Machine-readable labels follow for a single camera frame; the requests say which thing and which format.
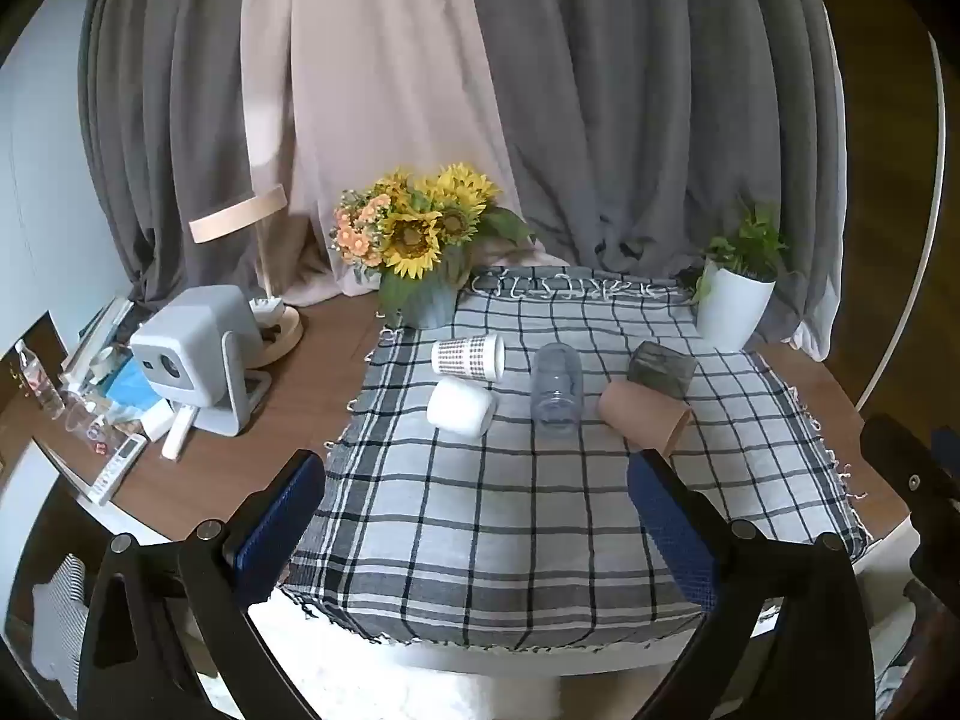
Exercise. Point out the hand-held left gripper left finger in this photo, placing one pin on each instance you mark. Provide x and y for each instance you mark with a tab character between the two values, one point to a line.
279	529

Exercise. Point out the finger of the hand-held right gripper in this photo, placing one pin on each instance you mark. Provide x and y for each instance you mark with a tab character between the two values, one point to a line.
904	457

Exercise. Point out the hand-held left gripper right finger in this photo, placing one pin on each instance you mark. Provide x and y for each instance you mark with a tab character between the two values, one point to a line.
675	536

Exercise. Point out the brown paper cup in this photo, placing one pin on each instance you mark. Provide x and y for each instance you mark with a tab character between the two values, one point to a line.
637	409

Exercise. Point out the dark grey cup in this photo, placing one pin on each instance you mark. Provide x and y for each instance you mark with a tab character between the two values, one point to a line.
660	369

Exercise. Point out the clear plastic cup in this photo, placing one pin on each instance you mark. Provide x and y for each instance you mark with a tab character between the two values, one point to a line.
556	390

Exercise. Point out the white cup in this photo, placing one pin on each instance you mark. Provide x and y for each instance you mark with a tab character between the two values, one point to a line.
459	406

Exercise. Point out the dotted paper cup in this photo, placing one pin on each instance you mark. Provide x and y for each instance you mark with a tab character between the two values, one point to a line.
469	356

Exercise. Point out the small white remote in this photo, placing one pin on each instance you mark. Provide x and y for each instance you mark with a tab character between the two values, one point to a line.
178	433

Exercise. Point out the checkered grey cloth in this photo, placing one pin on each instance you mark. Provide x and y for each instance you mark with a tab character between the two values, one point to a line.
525	532

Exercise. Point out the small white box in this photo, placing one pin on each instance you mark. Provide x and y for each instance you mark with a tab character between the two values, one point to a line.
156	421

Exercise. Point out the white remote control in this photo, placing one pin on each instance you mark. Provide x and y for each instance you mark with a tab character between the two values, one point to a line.
116	470

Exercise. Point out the blue packet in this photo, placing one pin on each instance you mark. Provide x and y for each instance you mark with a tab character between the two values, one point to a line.
131	386

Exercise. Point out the grey projector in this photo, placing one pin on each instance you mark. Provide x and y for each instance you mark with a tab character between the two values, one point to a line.
191	337

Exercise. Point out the white power adapter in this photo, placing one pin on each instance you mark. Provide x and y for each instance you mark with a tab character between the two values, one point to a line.
267	309

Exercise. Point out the white plant pot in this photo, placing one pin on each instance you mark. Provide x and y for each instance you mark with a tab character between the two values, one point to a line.
731	311

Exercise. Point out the striped cloth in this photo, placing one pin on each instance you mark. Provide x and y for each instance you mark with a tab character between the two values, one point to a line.
60	622

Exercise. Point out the green potted plant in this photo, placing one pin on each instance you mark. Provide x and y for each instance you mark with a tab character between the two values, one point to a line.
750	244

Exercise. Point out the stack of books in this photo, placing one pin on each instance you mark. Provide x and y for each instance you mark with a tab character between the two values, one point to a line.
97	337

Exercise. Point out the grey-green vase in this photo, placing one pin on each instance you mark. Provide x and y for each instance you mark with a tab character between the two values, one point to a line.
427	300

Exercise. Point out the clear water bottle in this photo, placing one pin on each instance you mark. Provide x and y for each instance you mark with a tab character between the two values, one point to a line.
37	379

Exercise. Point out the white curved tube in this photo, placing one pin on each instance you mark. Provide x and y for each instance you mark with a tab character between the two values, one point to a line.
937	165

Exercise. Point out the beige desk lamp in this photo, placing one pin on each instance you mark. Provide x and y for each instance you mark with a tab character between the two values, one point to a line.
240	214

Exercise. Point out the sunflower bouquet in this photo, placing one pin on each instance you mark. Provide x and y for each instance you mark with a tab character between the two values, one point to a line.
412	229

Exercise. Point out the grey curtain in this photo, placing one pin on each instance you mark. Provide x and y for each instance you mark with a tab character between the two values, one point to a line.
165	127
637	105

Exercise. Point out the beige curtain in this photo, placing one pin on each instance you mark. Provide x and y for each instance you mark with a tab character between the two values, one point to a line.
375	75

